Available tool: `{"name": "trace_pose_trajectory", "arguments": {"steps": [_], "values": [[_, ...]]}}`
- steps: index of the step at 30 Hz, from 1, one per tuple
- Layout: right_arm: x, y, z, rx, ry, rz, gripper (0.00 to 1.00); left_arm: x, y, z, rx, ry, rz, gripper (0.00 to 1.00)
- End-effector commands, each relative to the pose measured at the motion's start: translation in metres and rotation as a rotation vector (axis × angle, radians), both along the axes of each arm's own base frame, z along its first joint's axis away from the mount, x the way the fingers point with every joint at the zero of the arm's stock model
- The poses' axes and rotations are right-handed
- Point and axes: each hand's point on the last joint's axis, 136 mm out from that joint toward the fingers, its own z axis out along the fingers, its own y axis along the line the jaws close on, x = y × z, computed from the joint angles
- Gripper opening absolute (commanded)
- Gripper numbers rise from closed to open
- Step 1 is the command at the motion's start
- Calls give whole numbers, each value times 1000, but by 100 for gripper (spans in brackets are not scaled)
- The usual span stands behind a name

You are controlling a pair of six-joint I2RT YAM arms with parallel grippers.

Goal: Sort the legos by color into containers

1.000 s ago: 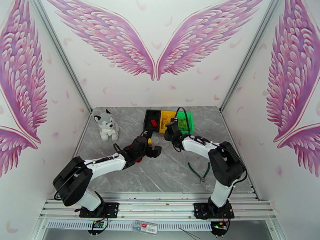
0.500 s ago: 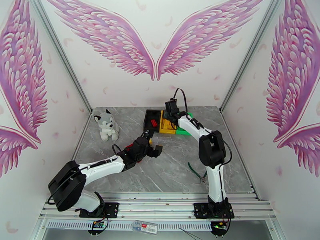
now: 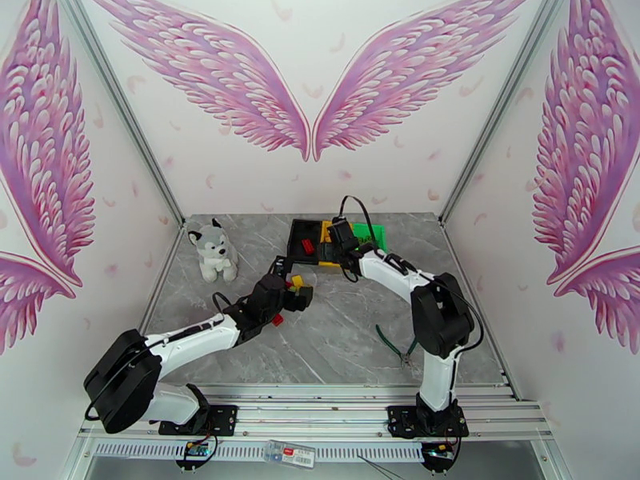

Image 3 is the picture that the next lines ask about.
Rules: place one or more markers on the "yellow lego brick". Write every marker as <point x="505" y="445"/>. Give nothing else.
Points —
<point x="297" y="280"/>

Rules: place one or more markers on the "green lego brick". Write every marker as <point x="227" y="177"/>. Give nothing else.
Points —
<point x="365" y="239"/>

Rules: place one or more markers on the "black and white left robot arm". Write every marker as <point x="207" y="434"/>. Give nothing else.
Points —
<point x="190" y="338"/>

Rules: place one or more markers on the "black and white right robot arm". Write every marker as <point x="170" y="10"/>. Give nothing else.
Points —
<point x="440" y="318"/>

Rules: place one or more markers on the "yellow plastic bin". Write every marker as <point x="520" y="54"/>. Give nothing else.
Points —
<point x="325" y="231"/>

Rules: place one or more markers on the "black plastic bin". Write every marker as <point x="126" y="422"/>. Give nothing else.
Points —
<point x="300" y="228"/>

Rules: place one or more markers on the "green plastic bin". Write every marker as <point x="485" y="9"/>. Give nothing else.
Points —
<point x="380" y="236"/>

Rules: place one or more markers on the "grey white husky plush toy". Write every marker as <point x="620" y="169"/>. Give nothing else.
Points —
<point x="212" y="246"/>

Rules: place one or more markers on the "clear label card holder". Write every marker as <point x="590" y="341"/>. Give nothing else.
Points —
<point x="290" y="453"/>

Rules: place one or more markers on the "small green circuit board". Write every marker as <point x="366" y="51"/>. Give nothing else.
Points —
<point x="196" y="449"/>
<point x="436" y="450"/>

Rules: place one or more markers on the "thin metal tweezers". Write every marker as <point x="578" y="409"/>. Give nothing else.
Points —
<point x="380" y="467"/>

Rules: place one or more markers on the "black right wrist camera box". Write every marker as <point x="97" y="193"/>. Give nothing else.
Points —
<point x="342" y="233"/>

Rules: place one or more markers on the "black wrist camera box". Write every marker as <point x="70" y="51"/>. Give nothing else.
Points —
<point x="281" y="263"/>
<point x="342" y="233"/>

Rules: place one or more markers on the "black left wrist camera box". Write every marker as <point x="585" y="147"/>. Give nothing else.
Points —
<point x="281" y="263"/>

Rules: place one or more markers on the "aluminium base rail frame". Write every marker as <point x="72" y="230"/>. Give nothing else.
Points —
<point x="310" y="408"/>

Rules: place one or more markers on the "aluminium frame post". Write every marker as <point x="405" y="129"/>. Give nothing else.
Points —
<point x="125" y="113"/>
<point x="500" y="113"/>

